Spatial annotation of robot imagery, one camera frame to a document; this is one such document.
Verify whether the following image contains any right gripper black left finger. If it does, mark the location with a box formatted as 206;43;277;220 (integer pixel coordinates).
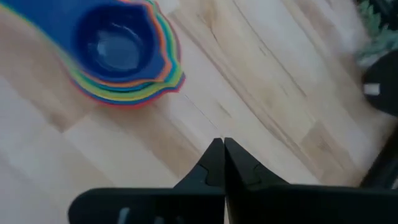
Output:
68;138;225;224

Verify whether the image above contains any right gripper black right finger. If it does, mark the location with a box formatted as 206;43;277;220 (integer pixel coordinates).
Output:
224;138;398;224

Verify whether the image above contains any red measuring cup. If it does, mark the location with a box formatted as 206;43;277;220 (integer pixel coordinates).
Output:
0;0;187;110

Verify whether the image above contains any purple measuring cup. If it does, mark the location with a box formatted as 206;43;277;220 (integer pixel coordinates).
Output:
0;0;185;105

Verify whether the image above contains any yellow measuring cup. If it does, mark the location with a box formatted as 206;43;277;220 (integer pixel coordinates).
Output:
0;0;183;100

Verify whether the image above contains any green measuring cup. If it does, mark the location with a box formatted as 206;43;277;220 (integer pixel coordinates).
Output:
0;0;180;95

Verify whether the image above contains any teal measuring cup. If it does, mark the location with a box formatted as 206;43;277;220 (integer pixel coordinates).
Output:
0;0;177;91

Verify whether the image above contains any coral orange measuring cup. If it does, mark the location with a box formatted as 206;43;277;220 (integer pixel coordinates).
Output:
0;0;174;87

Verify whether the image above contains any blue measuring cup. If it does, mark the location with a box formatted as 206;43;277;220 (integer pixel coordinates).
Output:
0;0;167;83

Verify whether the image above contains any green plant in black pot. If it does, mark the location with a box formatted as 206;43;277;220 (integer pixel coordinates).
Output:
353;0;398;118

